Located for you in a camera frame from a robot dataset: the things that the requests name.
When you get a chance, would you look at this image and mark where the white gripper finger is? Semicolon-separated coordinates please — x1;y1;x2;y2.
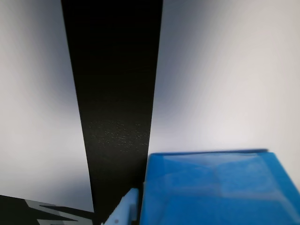
100;187;141;225

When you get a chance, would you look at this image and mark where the blue paper box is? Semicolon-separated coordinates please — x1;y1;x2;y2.
139;148;300;225

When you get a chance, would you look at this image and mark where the dark grey mat board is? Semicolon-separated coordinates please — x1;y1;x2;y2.
0;0;164;225

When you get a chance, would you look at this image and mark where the white sheet marked 1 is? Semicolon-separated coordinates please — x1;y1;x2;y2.
0;0;94;213

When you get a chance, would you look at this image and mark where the white sheet marked HOME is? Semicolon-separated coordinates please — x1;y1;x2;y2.
145;0;300;155

